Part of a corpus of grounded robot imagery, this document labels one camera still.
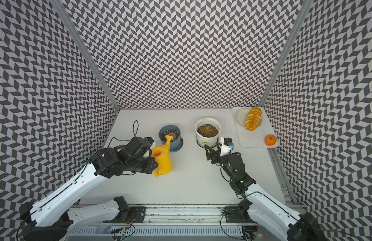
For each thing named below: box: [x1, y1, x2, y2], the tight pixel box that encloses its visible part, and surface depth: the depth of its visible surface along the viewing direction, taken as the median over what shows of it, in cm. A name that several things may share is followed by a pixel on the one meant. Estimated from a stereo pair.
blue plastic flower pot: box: [158, 124, 181, 152], surface depth 96 cm
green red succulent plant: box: [202, 125, 213, 136], surface depth 96 cm
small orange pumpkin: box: [264, 134, 277, 146], surface depth 96 cm
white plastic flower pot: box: [194, 117, 222, 148], surface depth 96 cm
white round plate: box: [235, 107, 252, 128], surface depth 114 cm
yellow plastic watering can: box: [151, 135, 174, 177], surface depth 71 cm
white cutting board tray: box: [231, 107, 281, 148], surface depth 107 cm
